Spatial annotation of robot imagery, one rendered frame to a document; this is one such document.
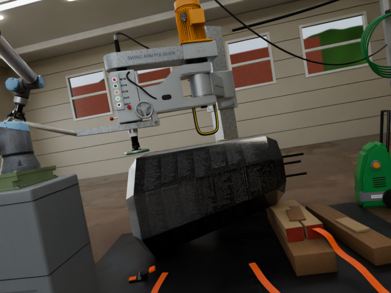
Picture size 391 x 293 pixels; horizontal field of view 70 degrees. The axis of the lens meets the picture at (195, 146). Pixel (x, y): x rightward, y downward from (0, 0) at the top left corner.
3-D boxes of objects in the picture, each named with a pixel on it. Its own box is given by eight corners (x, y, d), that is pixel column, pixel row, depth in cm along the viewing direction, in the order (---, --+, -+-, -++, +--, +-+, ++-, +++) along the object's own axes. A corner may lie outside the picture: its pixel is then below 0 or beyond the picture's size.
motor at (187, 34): (205, 49, 267) (198, 7, 264) (213, 38, 237) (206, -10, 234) (176, 53, 261) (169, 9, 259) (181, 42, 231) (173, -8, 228)
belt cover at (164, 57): (211, 66, 267) (208, 49, 266) (219, 59, 243) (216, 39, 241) (108, 79, 248) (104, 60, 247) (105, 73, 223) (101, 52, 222)
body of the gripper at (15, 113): (11, 118, 204) (15, 102, 204) (9, 117, 210) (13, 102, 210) (23, 121, 209) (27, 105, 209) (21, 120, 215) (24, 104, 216)
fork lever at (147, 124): (158, 125, 255) (157, 120, 255) (160, 124, 236) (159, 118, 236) (79, 136, 241) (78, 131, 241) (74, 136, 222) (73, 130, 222)
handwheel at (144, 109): (154, 118, 238) (150, 100, 237) (155, 117, 228) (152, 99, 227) (136, 121, 235) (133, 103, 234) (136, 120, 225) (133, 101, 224)
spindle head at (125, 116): (160, 121, 257) (152, 72, 254) (163, 120, 235) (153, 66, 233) (120, 127, 250) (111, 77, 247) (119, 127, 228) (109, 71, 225)
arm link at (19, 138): (25, 150, 146) (19, 117, 145) (-10, 157, 144) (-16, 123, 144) (38, 150, 161) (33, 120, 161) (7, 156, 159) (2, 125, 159)
